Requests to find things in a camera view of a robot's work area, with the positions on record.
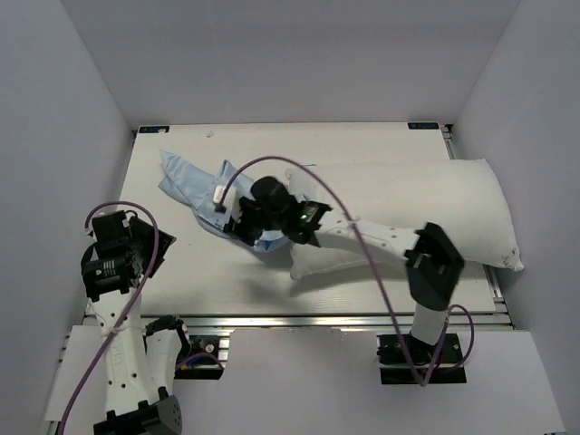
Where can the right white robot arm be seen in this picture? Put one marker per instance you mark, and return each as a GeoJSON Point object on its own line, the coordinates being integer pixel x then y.
{"type": "Point", "coordinates": [430, 261]}

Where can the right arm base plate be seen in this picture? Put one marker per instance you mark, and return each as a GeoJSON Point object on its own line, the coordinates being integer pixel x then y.
{"type": "Point", "coordinates": [394, 369]}

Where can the white pillow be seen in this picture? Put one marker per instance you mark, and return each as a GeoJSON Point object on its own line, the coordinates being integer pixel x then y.
{"type": "Point", "coordinates": [461, 196]}

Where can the left blue table label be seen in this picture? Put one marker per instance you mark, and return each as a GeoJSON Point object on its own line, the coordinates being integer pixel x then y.
{"type": "Point", "coordinates": [159, 129]}

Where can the blue table label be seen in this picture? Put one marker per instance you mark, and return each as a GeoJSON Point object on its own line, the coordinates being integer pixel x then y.
{"type": "Point", "coordinates": [159, 129]}
{"type": "Point", "coordinates": [423, 125]}

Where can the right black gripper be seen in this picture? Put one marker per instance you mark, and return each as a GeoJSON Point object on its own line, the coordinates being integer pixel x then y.
{"type": "Point", "coordinates": [239, 224]}

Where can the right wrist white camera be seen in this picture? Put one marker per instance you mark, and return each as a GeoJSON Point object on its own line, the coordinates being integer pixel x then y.
{"type": "Point", "coordinates": [227, 201]}

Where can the right blue table label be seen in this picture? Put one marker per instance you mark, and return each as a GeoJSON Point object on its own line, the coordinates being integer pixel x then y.
{"type": "Point", "coordinates": [423, 125]}

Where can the light blue pillowcase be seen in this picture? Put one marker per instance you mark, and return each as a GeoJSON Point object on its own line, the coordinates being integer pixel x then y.
{"type": "Point", "coordinates": [194, 187]}

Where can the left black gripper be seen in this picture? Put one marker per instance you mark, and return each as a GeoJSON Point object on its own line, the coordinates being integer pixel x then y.
{"type": "Point", "coordinates": [148, 228]}

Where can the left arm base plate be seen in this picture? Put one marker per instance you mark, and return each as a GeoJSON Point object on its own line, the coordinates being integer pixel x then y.
{"type": "Point", "coordinates": [204, 359]}

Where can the aluminium front rail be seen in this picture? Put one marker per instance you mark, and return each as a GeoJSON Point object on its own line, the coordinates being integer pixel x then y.
{"type": "Point", "coordinates": [485, 322]}

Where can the right aluminium side rail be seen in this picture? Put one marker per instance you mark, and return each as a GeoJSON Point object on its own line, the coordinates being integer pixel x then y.
{"type": "Point", "coordinates": [446, 131]}

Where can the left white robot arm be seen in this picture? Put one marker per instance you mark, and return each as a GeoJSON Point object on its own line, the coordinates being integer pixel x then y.
{"type": "Point", "coordinates": [140, 359]}

